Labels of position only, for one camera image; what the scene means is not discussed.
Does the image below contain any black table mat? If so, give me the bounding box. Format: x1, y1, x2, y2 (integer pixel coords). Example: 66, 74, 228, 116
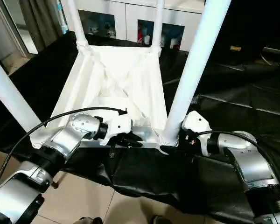
0, 30, 280, 220

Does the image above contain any teal patterned cloth strip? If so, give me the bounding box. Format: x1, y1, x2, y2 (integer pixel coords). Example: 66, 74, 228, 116
57, 0, 69, 34

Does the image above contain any white display cabinet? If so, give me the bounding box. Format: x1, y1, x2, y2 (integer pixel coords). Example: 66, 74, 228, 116
61, 0, 206, 51

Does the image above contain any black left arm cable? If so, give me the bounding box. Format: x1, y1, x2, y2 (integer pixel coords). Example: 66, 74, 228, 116
0, 106, 127, 192

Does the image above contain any black left robot foot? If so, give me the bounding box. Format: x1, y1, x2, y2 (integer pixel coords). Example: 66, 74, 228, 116
79, 217, 103, 224

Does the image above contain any black cabinet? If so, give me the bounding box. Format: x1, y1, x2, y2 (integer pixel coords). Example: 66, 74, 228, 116
210, 0, 280, 63

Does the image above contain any black right robot foot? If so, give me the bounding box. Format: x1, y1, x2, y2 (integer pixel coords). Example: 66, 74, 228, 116
152, 215, 173, 224

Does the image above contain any black robot foot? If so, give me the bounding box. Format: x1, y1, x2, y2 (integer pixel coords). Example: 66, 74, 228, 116
152, 215, 173, 224
79, 217, 103, 224

